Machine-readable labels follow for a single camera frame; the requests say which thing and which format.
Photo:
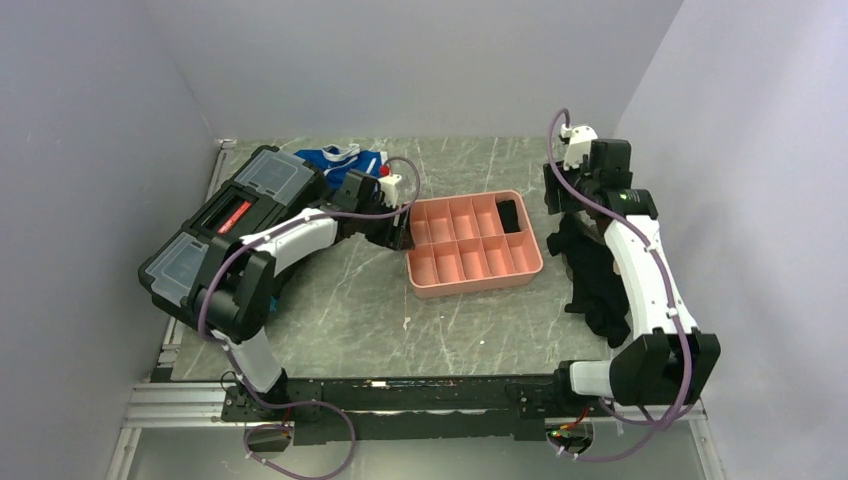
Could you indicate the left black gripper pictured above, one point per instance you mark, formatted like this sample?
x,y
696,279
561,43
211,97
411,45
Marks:
x,y
397,238

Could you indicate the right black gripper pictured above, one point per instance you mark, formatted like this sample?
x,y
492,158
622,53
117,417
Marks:
x,y
556,185

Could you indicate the black white underwear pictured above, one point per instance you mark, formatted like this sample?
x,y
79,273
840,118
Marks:
x,y
508,215

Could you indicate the pink divided organizer tray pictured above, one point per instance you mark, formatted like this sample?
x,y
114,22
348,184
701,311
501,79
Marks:
x,y
460,246

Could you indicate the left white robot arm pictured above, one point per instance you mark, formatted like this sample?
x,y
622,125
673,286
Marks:
x,y
314,229

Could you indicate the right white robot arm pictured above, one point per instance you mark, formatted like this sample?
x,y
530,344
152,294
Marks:
x,y
609,236

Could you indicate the blue white underwear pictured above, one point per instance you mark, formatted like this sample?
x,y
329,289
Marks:
x,y
336,161

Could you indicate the black cloth at right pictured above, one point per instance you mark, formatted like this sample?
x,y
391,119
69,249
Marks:
x,y
598,293

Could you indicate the black plastic toolbox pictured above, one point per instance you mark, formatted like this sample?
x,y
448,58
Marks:
x,y
272,187

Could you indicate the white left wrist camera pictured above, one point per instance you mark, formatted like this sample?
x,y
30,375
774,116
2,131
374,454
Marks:
x,y
389,186

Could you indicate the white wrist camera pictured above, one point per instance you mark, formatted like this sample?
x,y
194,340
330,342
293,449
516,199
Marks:
x,y
578,140
389,186

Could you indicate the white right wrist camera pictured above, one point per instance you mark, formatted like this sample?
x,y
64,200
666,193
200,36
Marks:
x,y
578,140

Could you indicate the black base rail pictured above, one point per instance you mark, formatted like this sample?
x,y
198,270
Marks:
x,y
520,407

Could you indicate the aluminium frame rail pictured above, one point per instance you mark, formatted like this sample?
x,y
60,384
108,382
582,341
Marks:
x,y
169,405

